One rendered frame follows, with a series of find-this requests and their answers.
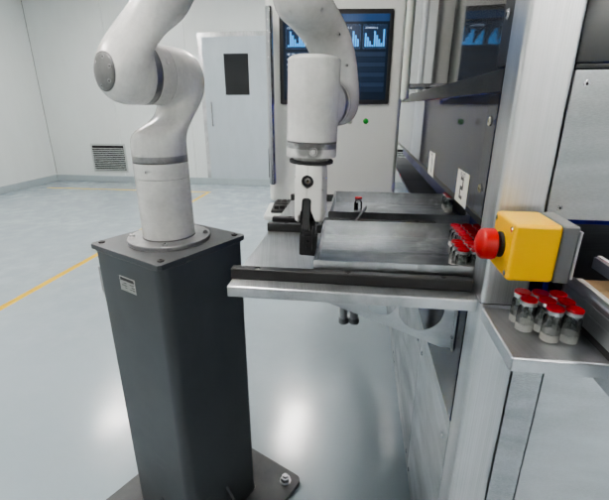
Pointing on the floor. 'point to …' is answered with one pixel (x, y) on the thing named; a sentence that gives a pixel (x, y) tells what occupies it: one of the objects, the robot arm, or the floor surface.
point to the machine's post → (474, 467)
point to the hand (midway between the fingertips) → (308, 243)
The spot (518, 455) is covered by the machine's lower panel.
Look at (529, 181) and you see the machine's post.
